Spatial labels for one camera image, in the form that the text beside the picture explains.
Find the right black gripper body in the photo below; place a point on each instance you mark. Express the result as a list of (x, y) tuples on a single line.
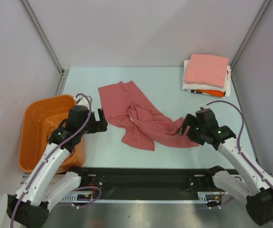
[(196, 132)]

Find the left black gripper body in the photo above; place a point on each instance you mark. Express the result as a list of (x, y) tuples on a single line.
[(90, 126)]

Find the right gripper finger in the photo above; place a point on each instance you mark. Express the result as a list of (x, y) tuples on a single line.
[(183, 129), (188, 120)]

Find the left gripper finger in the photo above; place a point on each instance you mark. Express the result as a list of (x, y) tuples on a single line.
[(101, 125), (101, 115)]

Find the red t shirt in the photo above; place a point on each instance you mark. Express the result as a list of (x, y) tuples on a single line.
[(125, 106)]

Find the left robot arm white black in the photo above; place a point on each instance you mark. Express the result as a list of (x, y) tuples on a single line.
[(33, 202)]

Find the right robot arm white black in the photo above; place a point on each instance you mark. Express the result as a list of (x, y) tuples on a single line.
[(255, 187)]

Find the folded orange white t shirt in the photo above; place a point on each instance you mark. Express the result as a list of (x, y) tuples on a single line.
[(209, 92)]

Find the orange plastic laundry basket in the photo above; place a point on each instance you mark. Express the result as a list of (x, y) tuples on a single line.
[(41, 118)]

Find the folded pink t shirt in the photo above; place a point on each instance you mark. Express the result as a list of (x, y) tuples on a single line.
[(206, 69)]

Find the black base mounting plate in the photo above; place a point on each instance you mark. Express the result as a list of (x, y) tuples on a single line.
[(147, 184)]

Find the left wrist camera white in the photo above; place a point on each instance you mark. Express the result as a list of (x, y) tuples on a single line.
[(81, 100)]

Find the left aluminium frame post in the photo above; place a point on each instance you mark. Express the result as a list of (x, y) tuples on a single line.
[(41, 34)]

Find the aluminium frame post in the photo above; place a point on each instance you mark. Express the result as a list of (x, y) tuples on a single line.
[(251, 30), (41, 34)]

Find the white slotted cable duct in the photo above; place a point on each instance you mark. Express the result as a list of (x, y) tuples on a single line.
[(201, 198)]

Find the right aluminium frame post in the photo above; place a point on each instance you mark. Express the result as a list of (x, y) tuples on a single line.
[(251, 30)]

